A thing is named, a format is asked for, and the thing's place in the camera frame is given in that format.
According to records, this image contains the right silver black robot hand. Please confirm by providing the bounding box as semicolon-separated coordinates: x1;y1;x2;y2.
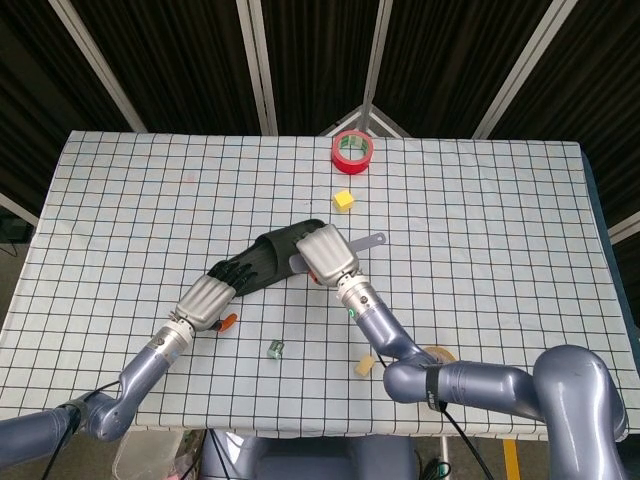
294;224;362;289

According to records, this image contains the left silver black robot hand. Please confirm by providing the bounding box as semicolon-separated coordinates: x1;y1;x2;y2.
172;262;257;334

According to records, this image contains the grey scraper tool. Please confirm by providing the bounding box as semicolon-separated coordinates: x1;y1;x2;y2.
289;233;389;275

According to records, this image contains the black slipper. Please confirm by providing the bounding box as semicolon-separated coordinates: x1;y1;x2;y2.
207;218;330;300

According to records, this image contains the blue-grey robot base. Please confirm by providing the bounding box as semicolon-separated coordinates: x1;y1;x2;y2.
199;430;419;480

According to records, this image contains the red tape roll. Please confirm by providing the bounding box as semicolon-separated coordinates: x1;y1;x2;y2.
330;130;375;176

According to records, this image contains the white checkered tablecloth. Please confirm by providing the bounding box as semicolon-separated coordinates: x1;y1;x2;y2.
0;130;640;442

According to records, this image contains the white triangular screen foot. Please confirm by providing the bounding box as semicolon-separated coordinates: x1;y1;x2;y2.
317;103;412;138

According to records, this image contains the tan tape roll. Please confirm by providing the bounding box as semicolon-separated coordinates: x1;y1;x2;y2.
421;344;458;367

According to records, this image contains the black box device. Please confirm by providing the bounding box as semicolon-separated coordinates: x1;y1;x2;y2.
0;213;35;245

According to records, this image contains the white screen frame post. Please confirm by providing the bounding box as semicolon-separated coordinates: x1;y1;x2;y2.
360;0;395;135
606;211;640;245
235;0;279;136
48;0;148;133
0;191;40;227
471;0;571;140

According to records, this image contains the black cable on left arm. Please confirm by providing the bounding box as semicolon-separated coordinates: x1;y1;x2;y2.
38;380;124;480

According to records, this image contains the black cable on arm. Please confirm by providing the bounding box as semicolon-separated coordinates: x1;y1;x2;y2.
375;352;496;480
38;380;124;480

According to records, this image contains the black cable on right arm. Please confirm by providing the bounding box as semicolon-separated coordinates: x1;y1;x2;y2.
375;352;496;480

